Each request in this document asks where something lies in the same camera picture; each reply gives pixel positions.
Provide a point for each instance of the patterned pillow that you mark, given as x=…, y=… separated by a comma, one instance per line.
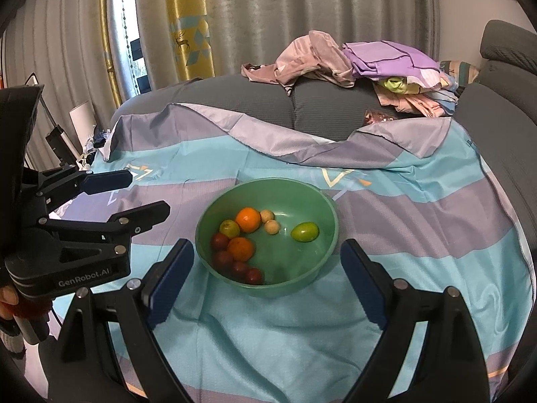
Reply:
x=461, y=72

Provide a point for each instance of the orange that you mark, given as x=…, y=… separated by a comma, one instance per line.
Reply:
x=241, y=248
x=248, y=219

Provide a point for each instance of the green plastic bowl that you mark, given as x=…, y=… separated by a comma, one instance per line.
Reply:
x=293, y=268

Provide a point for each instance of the yellow printed curtain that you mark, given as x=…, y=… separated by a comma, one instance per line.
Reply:
x=188, y=21

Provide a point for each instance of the window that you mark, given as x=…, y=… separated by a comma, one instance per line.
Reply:
x=130, y=29

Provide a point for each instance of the pink crumpled cloth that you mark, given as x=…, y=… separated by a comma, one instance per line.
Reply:
x=310, y=58

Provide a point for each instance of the red cherry tomato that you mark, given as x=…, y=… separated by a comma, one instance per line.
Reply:
x=254, y=276
x=223, y=258
x=240, y=268
x=219, y=241

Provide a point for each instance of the red patterned cloth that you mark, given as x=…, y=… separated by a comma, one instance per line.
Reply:
x=377, y=116

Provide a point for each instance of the colourful clutter pile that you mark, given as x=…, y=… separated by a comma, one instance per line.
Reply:
x=94, y=145

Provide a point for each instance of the purple folded cloth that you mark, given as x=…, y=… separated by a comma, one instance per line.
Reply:
x=386, y=58

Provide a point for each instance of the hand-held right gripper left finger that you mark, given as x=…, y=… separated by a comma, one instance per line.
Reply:
x=168, y=287

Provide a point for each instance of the black device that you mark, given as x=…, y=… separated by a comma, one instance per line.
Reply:
x=56, y=142

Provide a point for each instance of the person's left hand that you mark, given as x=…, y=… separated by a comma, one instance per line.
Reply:
x=7, y=300

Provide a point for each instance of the yellow-green cloth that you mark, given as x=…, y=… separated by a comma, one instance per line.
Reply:
x=396, y=84

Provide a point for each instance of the blue grey striped blanket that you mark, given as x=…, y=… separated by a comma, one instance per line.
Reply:
x=293, y=344

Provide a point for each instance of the green plum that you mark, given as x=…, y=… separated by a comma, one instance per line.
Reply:
x=229, y=229
x=305, y=232

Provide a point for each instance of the pink folded cloth pile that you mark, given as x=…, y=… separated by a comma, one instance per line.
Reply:
x=419, y=103

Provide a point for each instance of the grey sofa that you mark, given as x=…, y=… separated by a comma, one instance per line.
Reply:
x=327, y=105

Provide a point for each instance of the grey curtain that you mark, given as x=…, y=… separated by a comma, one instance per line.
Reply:
x=293, y=8

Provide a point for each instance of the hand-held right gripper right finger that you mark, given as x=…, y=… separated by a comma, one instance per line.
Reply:
x=365, y=287

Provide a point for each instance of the beige longan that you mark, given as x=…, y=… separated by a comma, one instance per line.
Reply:
x=266, y=216
x=272, y=227

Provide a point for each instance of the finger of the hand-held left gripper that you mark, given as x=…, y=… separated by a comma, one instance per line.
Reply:
x=142, y=215
x=107, y=179

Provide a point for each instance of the white box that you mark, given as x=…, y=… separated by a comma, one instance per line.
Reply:
x=80, y=121

